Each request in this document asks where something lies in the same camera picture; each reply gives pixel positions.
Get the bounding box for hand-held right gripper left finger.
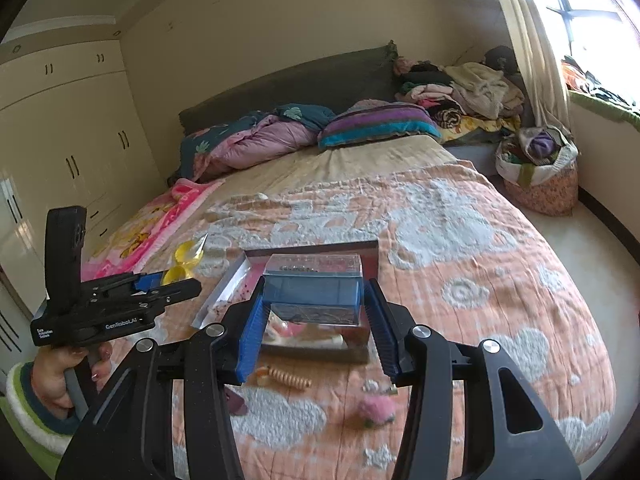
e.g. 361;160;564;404
55;275;266;480

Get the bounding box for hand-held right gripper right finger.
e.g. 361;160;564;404
367;278;583;480

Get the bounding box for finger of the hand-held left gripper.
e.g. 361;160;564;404
95;270;171;296
137;280;203;311

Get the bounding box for yellow rings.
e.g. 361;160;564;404
172;232;209;281

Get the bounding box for grey tray box pink inside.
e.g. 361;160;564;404
192;240;380;365

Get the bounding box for small clear blue box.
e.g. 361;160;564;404
261;252;364;329

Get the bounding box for person's left forearm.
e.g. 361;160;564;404
0;360;77;463

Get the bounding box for person's left hand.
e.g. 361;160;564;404
32;343;114;411

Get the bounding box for pink cartoon blanket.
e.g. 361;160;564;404
82;177;227;282

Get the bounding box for pink pompom hair clip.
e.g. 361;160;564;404
358;393;399;429

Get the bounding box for cream wardrobe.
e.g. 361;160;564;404
0;42;167;357

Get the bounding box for pink and teal quilt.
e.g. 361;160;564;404
180;103;336;184

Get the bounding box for striped purple teal pillow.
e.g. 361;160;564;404
318;101;444;150

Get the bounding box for floral laundry basket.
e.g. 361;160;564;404
495;125;580;217

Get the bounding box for dark green headboard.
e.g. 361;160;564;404
178;41;399;137

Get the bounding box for pile of folded clothes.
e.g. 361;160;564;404
394;46;527;144

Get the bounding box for clothes on windowsill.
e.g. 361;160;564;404
560;55;640;132

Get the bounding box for cream curtain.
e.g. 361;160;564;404
484;0;572;132

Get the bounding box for window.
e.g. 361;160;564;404
544;0;640;107

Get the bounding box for orange spiral hair tie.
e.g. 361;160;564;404
257;365;312;391

